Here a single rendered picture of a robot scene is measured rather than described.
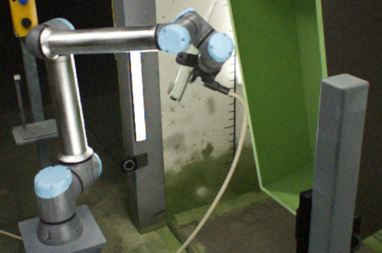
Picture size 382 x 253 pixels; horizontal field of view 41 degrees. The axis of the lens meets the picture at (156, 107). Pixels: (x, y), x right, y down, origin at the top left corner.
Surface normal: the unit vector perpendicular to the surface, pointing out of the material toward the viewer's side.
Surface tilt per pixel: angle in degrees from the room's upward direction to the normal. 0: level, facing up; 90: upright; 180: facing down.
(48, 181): 5
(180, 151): 90
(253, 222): 0
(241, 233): 0
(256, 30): 90
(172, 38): 89
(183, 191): 90
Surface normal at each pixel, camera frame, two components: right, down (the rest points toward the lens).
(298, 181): -0.23, -0.86
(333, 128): -0.92, 0.19
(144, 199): 0.40, 0.33
